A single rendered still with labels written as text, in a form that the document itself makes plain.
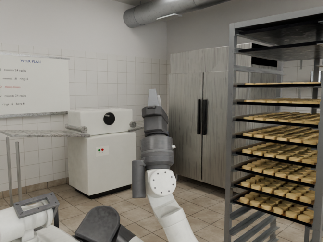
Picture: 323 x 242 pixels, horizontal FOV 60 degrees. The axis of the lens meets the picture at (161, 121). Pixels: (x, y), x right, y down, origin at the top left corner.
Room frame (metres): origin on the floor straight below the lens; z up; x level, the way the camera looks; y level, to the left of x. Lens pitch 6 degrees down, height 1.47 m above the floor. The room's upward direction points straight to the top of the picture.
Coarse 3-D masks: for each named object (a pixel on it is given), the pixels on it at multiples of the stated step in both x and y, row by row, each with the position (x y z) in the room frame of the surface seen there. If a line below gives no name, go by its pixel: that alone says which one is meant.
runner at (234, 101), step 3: (234, 99) 1.49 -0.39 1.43; (237, 99) 1.51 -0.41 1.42; (240, 99) 1.53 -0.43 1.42; (243, 99) 1.56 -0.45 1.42; (246, 99) 1.58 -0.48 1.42; (249, 99) 1.61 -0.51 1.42; (252, 99) 1.63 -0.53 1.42; (255, 99) 1.66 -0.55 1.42; (258, 99) 1.68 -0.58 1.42; (234, 102) 1.49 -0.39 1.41
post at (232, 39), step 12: (228, 72) 1.50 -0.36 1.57; (228, 84) 1.50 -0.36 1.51; (228, 96) 1.50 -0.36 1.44; (228, 108) 1.50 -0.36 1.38; (228, 120) 1.50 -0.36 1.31; (228, 132) 1.49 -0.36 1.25; (228, 144) 1.49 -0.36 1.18; (228, 156) 1.49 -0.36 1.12; (228, 168) 1.49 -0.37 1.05; (228, 180) 1.49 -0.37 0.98; (228, 192) 1.49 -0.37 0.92; (228, 204) 1.49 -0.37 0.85; (228, 216) 1.48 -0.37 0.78; (228, 228) 1.48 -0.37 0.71; (228, 240) 1.48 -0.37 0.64
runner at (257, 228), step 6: (270, 216) 1.85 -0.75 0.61; (264, 222) 1.79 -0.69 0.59; (270, 222) 1.80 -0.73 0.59; (252, 228) 1.67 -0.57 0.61; (258, 228) 1.72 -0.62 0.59; (246, 234) 1.62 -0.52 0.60; (252, 234) 1.64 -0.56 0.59; (234, 240) 1.52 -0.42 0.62; (240, 240) 1.57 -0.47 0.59; (246, 240) 1.57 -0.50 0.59
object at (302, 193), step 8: (256, 176) 1.60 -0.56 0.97; (240, 184) 1.51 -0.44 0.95; (248, 184) 1.46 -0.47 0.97; (256, 184) 1.45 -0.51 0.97; (264, 184) 1.46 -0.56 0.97; (272, 184) 1.45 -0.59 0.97; (280, 184) 1.46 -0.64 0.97; (288, 184) 1.45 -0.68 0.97; (296, 184) 1.46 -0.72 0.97; (272, 192) 1.39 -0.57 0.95; (280, 192) 1.34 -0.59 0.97; (288, 192) 1.38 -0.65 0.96; (296, 192) 1.34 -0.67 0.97; (304, 192) 1.37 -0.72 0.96; (312, 192) 1.34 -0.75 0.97; (304, 200) 1.25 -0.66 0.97; (312, 200) 1.28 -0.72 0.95
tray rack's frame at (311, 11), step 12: (288, 12) 1.29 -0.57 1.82; (300, 12) 1.25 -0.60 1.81; (312, 12) 1.22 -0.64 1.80; (240, 24) 1.46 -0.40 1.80; (252, 24) 1.41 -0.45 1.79; (264, 24) 1.39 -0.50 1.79; (276, 24) 1.51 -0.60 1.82; (276, 96) 1.93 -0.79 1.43; (312, 96) 1.78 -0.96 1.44; (276, 108) 1.93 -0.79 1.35; (312, 108) 1.78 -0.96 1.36
